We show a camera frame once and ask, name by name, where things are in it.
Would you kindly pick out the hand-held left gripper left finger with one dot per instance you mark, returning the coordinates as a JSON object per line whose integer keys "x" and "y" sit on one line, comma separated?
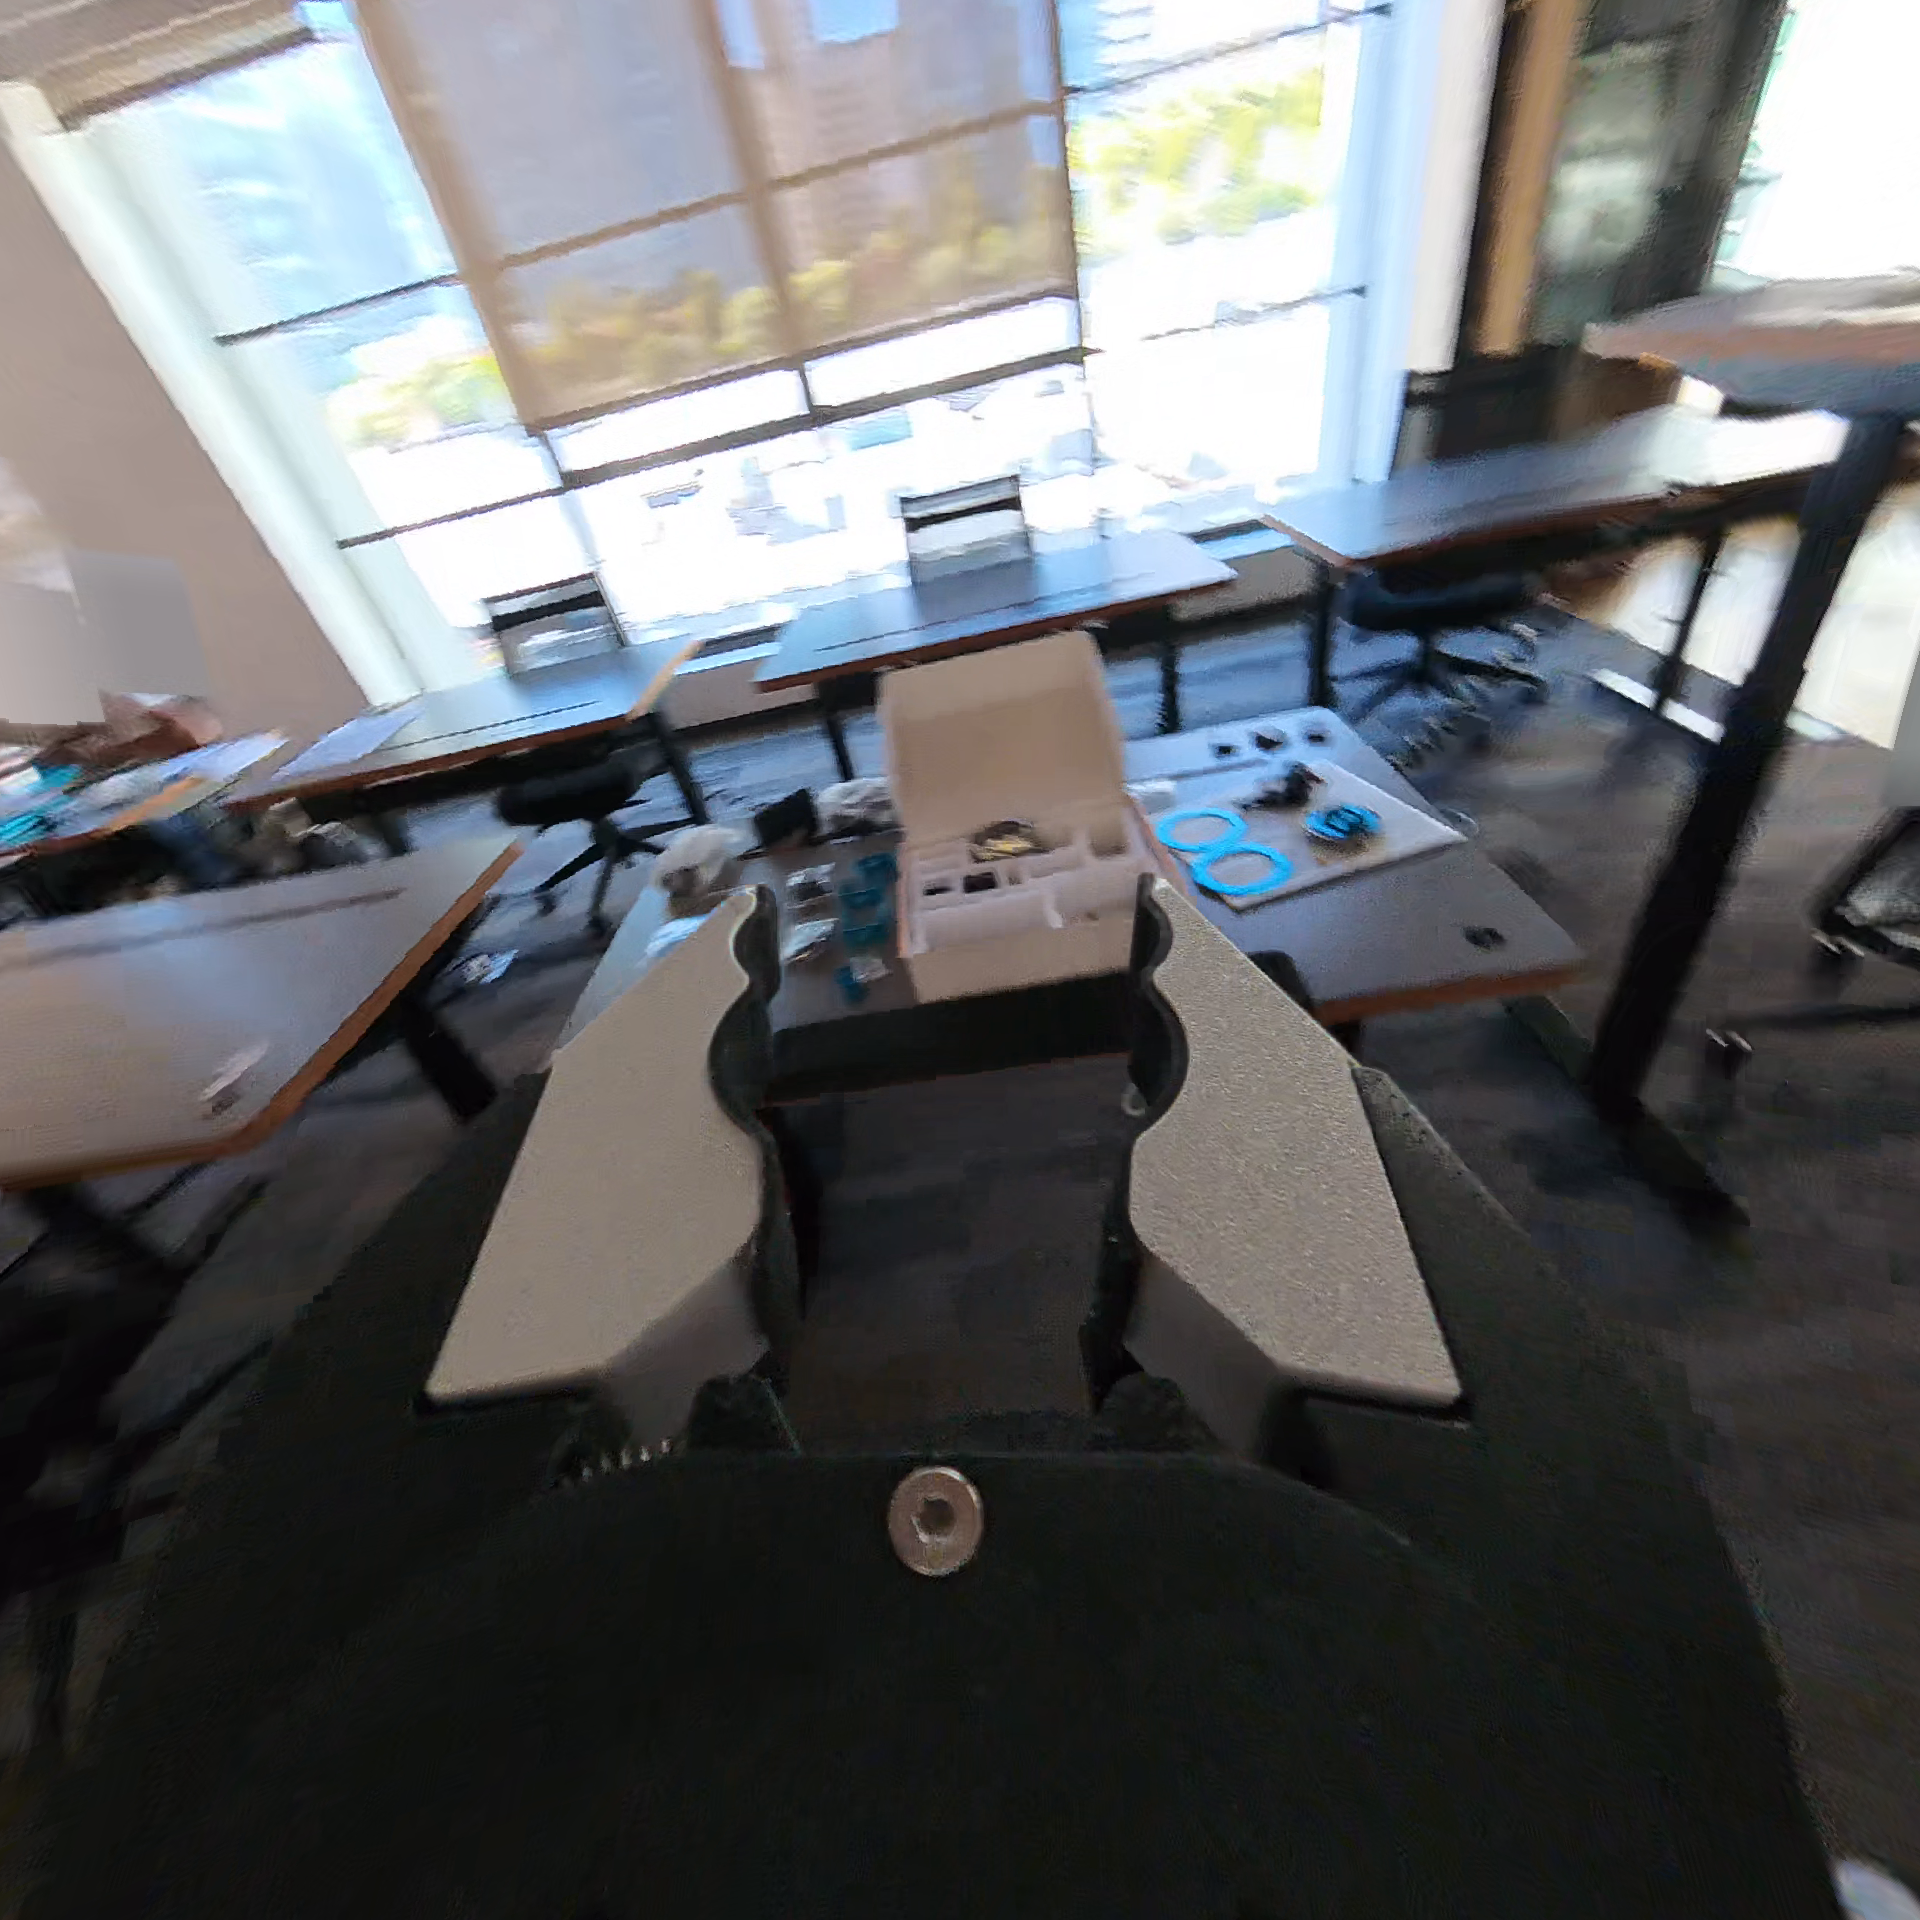
{"x": 616, "y": 1200}

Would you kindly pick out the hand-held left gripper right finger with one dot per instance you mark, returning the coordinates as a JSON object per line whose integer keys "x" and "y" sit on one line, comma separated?
{"x": 1277, "y": 1200}

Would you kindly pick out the blue round bearing base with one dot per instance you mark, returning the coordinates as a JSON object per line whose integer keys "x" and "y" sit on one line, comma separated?
{"x": 1342, "y": 824}

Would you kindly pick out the cluttered desk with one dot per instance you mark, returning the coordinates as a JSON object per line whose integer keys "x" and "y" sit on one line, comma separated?
{"x": 136, "y": 795}

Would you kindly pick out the clear plastic bag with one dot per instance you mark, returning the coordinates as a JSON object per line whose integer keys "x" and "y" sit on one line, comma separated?
{"x": 697, "y": 860}

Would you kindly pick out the white foam sheet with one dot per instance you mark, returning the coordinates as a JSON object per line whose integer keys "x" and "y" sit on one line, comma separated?
{"x": 1394, "y": 840}

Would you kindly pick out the small black box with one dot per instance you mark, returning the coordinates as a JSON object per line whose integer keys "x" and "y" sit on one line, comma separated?
{"x": 780, "y": 820}

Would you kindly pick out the black servo claw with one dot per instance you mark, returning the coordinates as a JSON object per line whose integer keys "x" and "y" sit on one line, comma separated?
{"x": 1282, "y": 784}

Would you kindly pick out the shiny foil bag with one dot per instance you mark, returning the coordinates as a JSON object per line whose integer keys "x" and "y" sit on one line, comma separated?
{"x": 1009, "y": 840}

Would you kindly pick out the orange white cardboard box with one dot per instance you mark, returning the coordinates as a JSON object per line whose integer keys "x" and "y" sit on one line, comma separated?
{"x": 998, "y": 720}

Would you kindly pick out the large window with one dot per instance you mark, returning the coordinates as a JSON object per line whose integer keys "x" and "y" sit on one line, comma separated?
{"x": 1231, "y": 224}
{"x": 1853, "y": 134}

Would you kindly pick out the beige roller blind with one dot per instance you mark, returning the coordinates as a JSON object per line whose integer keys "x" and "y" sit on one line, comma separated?
{"x": 674, "y": 180}

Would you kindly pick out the dark glass door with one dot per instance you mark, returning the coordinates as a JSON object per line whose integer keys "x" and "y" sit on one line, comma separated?
{"x": 1622, "y": 164}

